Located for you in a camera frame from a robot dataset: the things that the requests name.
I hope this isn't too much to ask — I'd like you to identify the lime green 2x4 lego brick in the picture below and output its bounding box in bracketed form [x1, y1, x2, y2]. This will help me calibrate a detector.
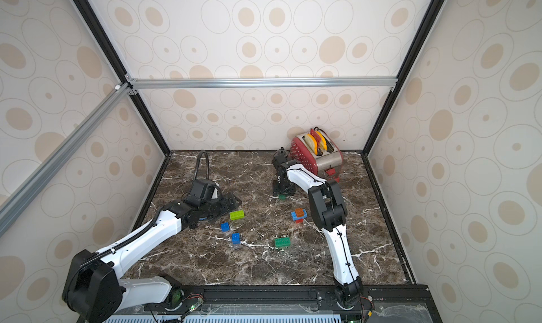
[230, 210, 245, 221]

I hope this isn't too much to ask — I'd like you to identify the light blue 2x4 lego brick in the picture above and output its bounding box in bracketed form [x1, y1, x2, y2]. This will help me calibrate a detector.
[291, 209, 308, 222]

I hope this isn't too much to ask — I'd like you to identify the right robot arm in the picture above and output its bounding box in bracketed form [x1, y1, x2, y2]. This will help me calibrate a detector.
[272, 148, 363, 307]

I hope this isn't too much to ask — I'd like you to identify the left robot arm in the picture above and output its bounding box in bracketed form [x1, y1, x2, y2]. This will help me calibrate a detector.
[62, 179, 242, 322]

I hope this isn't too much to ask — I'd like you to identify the red polka dot toaster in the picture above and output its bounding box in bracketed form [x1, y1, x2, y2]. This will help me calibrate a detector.
[290, 127, 344, 183]

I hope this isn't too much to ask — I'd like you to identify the toy bread slice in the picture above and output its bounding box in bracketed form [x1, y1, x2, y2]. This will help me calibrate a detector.
[303, 133, 323, 156]

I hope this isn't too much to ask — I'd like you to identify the yellow toy slice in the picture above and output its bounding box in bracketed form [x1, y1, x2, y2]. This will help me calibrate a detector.
[316, 130, 329, 152]

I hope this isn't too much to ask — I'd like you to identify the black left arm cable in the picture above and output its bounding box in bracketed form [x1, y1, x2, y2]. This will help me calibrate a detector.
[193, 150, 211, 182]

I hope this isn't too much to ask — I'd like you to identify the horizontal aluminium rail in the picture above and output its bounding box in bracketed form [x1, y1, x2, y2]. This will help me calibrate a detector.
[128, 76, 397, 90]

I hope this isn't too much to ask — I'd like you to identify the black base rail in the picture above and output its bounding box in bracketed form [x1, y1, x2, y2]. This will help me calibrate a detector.
[108, 285, 442, 322]

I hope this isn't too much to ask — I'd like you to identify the left diagonal aluminium rail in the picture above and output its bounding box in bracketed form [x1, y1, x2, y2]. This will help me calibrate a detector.
[1, 82, 131, 235]

